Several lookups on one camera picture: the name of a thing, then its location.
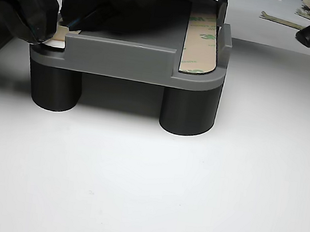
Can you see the tan protective film strip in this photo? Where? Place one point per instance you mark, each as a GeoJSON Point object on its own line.
{"type": "Point", "coordinates": [200, 50]}
{"type": "Point", "coordinates": [62, 33]}

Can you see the long thin film scrap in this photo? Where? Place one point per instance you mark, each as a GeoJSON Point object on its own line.
{"type": "Point", "coordinates": [281, 20]}

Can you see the grey fixture with black legs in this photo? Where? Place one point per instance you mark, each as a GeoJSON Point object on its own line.
{"type": "Point", "coordinates": [123, 56]}

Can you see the black upright tab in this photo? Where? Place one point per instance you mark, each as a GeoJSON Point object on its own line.
{"type": "Point", "coordinates": [222, 4]}

